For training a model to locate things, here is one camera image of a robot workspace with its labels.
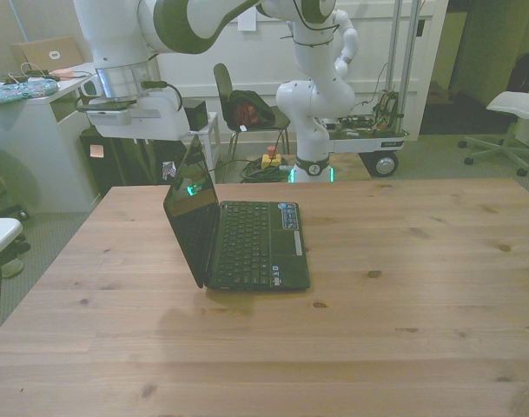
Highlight white desk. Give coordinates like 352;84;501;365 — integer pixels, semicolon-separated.
0;62;102;215

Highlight coiled floor cables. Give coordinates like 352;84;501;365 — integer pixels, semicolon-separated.
239;156;292;184

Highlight black and red bag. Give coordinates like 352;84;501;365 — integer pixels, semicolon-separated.
228;89;277;132

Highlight light sneaker shoe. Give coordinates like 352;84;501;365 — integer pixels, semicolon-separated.
0;257;26;280

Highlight black laptop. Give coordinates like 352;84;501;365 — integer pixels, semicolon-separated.
162;133;313;294

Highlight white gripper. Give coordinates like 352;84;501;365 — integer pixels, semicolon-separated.
93;91;191;182

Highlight black box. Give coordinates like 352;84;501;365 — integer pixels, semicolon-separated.
182;99;209;132

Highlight white wheeled equipment cart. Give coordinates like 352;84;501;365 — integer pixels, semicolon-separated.
319;0;422;178

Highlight black plastic chair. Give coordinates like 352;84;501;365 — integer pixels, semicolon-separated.
213;63;292;184

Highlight white side table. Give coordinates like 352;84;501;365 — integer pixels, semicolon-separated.
182;111;222;184

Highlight white swivel office chair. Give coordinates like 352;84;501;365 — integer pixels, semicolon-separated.
462;89;529;178

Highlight patterned blue cushion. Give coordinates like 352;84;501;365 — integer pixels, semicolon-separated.
0;79;59;109

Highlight large flat cardboard box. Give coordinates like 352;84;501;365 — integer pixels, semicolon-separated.
9;36;83;70

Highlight white wall paper sheet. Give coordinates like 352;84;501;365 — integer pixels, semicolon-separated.
237;10;259;33

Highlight yellow emergency stop button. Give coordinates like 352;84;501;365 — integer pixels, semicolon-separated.
261;146;283;171

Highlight black under-desk cabinet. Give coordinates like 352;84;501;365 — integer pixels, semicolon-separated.
78;127;188;197

